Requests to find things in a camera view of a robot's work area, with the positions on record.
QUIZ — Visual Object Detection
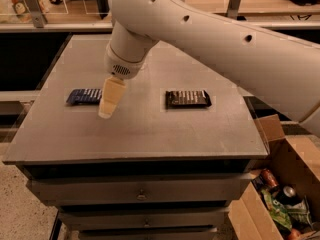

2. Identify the grey drawer cabinet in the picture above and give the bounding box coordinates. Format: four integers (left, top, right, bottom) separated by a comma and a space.
4, 35, 267, 240

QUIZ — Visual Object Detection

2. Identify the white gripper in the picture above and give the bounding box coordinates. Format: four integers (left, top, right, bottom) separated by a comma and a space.
98, 44, 147, 119

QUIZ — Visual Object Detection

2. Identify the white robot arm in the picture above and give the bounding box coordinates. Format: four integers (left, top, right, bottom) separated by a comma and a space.
105, 0, 320, 136

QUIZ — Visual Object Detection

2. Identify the green snack bag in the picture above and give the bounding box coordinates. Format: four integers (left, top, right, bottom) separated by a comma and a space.
261, 189, 292, 232

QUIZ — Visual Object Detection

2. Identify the dark can silver top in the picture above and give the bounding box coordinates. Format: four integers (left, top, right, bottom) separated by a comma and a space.
276, 186, 299, 205

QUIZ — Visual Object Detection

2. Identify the cardboard box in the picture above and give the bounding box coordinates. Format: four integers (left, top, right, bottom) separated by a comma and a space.
229, 115, 320, 240

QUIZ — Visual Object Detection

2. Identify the black rxbar wrapper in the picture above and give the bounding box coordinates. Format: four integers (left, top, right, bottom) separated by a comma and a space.
165, 90, 212, 109

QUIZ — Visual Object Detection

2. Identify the orange packaged item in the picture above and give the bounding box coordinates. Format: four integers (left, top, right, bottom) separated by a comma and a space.
0, 0, 32, 24

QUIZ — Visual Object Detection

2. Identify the brown soda can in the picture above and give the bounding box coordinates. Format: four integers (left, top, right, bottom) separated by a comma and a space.
260, 169, 279, 190

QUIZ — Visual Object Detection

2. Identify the blue rxbar wrapper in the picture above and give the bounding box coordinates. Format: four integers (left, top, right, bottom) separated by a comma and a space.
66, 88, 102, 105

